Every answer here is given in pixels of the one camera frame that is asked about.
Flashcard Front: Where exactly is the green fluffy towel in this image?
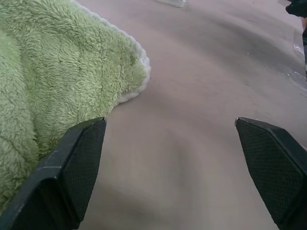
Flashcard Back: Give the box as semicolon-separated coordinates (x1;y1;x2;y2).
0;0;152;211

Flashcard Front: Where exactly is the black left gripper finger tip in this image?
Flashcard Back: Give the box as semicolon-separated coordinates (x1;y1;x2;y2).
285;0;307;18

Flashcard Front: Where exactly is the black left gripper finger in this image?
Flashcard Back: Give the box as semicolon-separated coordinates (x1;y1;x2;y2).
0;116;107;230
234;116;307;230

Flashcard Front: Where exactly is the clear plastic object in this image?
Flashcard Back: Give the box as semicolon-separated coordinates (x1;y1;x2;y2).
153;0;188;9

